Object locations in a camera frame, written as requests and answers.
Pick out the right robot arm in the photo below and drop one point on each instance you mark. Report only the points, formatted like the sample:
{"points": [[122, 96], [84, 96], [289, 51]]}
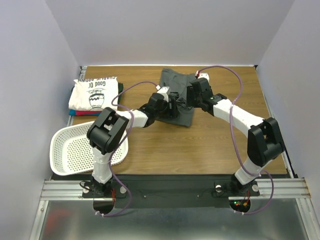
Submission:
{"points": [[264, 139]]}

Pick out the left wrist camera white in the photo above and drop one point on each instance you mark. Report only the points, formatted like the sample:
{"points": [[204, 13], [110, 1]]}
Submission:
{"points": [[164, 91]]}

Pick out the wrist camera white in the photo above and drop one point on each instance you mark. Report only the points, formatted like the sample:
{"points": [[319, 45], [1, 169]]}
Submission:
{"points": [[164, 91], [204, 75]]}

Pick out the teal folded t shirt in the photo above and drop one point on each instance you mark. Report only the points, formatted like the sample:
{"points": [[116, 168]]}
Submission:
{"points": [[75, 112]]}

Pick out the dark green folded t shirt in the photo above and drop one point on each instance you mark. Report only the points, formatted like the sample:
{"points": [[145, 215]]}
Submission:
{"points": [[120, 90]]}

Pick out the white printed folded t shirt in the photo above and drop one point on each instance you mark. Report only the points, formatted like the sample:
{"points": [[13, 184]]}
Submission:
{"points": [[94, 94]]}

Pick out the grey t shirt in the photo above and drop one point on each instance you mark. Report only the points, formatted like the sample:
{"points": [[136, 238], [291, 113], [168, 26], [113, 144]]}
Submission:
{"points": [[177, 83]]}

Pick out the aluminium front rail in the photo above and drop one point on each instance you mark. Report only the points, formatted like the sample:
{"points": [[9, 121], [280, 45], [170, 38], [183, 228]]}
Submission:
{"points": [[284, 188]]}

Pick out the white perforated plastic basket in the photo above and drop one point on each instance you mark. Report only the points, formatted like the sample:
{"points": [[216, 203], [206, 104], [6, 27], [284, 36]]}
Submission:
{"points": [[70, 150]]}

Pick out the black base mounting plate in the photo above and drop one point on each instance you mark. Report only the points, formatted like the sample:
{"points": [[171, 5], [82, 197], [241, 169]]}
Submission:
{"points": [[171, 191]]}

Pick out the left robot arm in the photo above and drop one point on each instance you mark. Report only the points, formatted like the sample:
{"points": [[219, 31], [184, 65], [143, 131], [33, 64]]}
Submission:
{"points": [[111, 129]]}

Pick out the red folded t shirt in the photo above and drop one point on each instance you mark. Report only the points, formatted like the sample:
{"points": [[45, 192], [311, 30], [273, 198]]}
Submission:
{"points": [[91, 113]]}

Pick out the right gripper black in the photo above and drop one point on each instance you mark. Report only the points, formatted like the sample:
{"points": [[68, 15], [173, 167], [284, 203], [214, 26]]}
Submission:
{"points": [[189, 94]]}

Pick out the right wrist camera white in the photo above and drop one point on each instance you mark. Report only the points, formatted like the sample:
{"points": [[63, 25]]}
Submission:
{"points": [[204, 75]]}

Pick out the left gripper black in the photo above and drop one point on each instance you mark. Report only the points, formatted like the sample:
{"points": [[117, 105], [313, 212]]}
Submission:
{"points": [[174, 111]]}

